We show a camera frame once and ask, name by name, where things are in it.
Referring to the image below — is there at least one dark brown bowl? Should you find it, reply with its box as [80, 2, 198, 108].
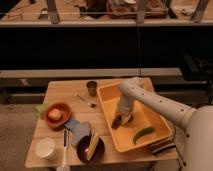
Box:
[77, 136, 105, 164]

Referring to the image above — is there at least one blue grey cloth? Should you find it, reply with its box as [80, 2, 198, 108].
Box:
[65, 119, 91, 147]

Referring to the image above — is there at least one dark metal cup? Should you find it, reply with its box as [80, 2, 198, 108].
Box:
[86, 81, 97, 96]

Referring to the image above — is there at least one red bowl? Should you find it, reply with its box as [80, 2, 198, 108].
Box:
[44, 103, 71, 129]

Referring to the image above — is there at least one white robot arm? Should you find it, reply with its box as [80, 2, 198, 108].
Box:
[116, 77, 213, 171]

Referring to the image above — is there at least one dark grape bunch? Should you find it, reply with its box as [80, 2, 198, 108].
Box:
[111, 117, 124, 129]

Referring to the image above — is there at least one yellow apple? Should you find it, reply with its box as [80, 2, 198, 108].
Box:
[48, 109, 62, 121]

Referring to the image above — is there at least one yellow corn cob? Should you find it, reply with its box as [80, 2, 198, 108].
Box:
[86, 133, 99, 160]

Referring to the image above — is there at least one white handled knife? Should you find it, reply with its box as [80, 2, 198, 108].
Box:
[56, 129, 70, 171]

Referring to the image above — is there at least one yellow plastic bin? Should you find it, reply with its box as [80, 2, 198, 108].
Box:
[97, 81, 172, 152]

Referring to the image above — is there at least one small metal spoon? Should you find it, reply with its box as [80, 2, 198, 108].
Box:
[75, 94, 97, 108]

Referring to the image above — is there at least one green sponge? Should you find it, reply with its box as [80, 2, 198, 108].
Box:
[36, 104, 48, 119]

